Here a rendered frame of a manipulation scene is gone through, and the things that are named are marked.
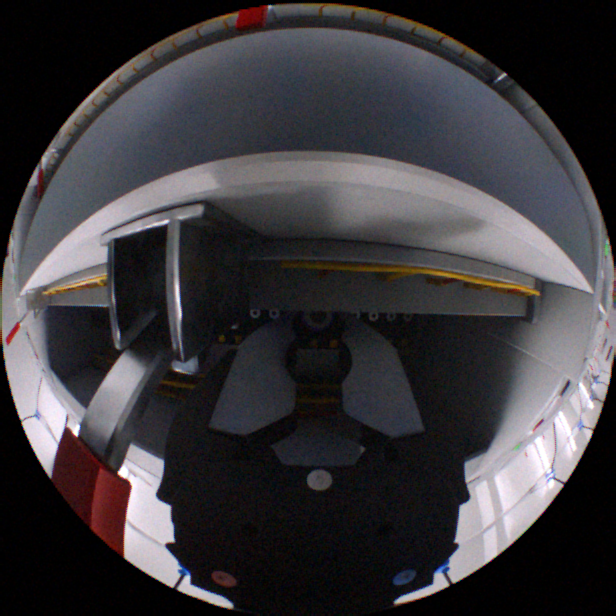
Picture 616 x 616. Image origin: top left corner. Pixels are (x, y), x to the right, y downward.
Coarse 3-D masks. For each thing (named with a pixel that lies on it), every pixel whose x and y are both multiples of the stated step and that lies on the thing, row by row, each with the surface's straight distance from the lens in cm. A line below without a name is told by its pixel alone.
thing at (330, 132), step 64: (192, 64) 5; (256, 64) 3; (320, 64) 3; (384, 64) 4; (448, 64) 6; (128, 128) 4; (192, 128) 3; (256, 128) 2; (320, 128) 2; (384, 128) 2; (448, 128) 3; (512, 128) 5; (64, 192) 7; (128, 192) 3; (192, 192) 3; (256, 192) 3; (320, 192) 3; (384, 192) 3; (448, 192) 3; (512, 192) 3; (576, 192) 13; (64, 256) 8; (512, 256) 7; (576, 256) 7; (512, 320) 18; (576, 320) 15
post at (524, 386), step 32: (544, 128) 20; (576, 160) 18; (448, 320) 25; (448, 352) 25; (480, 352) 21; (512, 352) 18; (448, 384) 25; (480, 384) 21; (512, 384) 18; (544, 384) 17; (480, 416) 21; (512, 416) 19; (480, 448) 22
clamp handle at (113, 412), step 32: (160, 320) 4; (128, 352) 4; (160, 352) 4; (128, 384) 3; (96, 416) 4; (128, 416) 3; (64, 448) 4; (96, 448) 3; (128, 448) 3; (64, 480) 4; (96, 480) 3; (128, 480) 3; (96, 512) 3
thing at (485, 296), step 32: (64, 288) 17; (96, 288) 15; (256, 288) 8; (288, 288) 7; (320, 288) 7; (352, 288) 7; (384, 288) 8; (416, 288) 8; (448, 288) 9; (480, 288) 9; (512, 288) 13
